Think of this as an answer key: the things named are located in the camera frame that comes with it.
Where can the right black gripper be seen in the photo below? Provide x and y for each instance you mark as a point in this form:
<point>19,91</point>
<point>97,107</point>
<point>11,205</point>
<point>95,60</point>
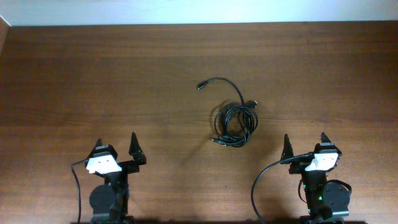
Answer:
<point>298,166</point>

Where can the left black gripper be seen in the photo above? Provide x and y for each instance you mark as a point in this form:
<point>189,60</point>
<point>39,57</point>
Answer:
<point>131,167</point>

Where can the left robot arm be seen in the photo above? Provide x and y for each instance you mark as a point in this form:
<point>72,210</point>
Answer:
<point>109,201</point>

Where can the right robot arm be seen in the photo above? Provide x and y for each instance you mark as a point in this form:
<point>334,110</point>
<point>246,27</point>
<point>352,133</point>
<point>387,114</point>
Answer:
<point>327,200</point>

